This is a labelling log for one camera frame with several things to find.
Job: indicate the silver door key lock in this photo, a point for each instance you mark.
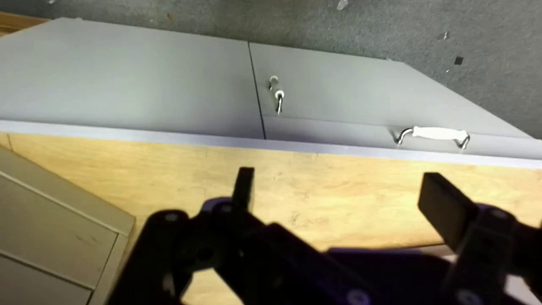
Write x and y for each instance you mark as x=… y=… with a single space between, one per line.
x=278 y=101

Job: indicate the small white floor scrap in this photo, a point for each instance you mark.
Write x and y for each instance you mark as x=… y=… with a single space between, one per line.
x=343 y=4

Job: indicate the beige filing cabinet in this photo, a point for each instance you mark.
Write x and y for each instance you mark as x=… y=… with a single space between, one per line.
x=51 y=226

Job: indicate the gray counter base cabinet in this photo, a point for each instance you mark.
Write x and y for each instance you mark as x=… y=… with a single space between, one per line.
x=141 y=86

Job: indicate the small black floor scrap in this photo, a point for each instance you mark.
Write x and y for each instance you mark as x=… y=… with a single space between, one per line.
x=458 y=60

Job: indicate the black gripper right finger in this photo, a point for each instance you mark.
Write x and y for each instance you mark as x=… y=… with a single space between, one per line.
x=446 y=206

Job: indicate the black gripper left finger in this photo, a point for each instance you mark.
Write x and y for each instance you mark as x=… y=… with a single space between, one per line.
x=245 y=187

